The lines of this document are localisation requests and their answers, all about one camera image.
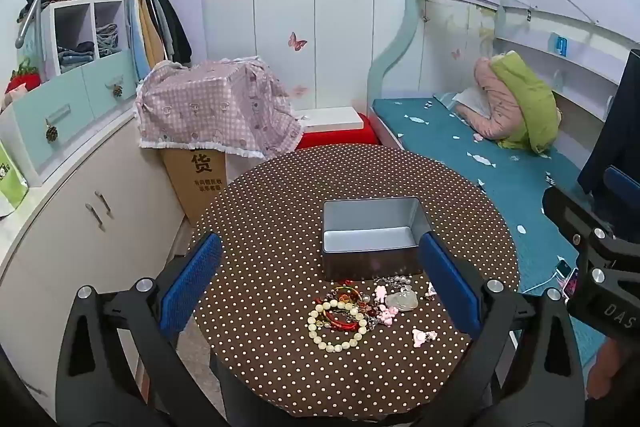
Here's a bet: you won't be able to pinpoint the red stool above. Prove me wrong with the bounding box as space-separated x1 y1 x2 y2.
295 117 378 152

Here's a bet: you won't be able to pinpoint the folded blue jeans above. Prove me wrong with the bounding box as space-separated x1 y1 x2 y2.
59 42 96 68

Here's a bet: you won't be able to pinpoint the cream bead bracelet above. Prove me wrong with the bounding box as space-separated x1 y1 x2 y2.
306 299 368 350

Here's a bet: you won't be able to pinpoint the red plush toy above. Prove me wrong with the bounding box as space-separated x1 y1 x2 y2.
5 59 42 95

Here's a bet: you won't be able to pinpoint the red bead bracelet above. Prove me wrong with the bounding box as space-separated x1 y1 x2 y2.
322 307 363 333

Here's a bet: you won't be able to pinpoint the green padded jacket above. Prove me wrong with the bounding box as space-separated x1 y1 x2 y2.
490 52 561 155

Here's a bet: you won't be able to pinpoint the pink checked cloth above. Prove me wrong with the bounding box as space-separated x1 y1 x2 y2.
135 57 303 160

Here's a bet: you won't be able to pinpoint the cardboard box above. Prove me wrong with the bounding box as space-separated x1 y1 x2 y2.
160 147 228 228

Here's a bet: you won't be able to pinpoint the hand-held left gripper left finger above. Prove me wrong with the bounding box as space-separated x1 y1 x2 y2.
55 232 226 427

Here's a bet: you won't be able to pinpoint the green bag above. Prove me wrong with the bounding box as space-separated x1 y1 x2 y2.
0 142 31 212

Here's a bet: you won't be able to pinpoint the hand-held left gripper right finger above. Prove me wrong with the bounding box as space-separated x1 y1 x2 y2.
417 231 586 427

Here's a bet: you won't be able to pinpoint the silver metal tin box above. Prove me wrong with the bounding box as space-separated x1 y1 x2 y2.
321 196 433 283

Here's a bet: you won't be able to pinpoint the brown bead bracelet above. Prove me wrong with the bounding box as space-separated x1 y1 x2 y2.
350 301 382 329

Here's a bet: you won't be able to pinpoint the white pillow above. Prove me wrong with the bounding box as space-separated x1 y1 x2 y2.
450 87 488 120

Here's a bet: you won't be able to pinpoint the folded grey clothes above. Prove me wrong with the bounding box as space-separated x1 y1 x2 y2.
95 24 121 58

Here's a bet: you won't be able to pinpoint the low white cabinet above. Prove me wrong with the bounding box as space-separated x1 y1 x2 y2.
0 112 191 408

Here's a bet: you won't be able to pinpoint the teal bed quilt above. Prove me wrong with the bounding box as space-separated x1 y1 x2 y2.
372 94 616 358

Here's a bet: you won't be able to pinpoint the red cord bracelet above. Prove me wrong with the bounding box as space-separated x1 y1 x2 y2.
332 285 367 308

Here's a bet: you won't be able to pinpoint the row of hanging clothes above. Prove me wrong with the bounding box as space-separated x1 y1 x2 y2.
124 0 193 80

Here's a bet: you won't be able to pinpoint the round polka-dot table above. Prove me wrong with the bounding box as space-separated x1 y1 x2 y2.
192 144 523 420

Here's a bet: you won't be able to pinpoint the dark hanging cloth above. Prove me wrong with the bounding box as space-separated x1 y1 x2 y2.
577 49 640 208

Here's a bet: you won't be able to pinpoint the translucent white jade pendant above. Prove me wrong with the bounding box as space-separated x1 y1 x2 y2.
385 287 420 312

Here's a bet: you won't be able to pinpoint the white charging cable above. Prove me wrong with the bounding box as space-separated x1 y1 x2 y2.
520 274 563 295

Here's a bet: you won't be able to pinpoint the white flat box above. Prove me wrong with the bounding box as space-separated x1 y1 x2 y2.
295 107 366 132

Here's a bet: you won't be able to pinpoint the person's right hand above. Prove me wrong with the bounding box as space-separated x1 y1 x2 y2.
586 336 626 402

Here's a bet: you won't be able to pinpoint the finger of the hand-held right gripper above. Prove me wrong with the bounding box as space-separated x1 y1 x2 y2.
542 185 640 270
602 166 640 214

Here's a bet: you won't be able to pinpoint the silver pearl chain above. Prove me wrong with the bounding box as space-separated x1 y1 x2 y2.
372 274 414 290

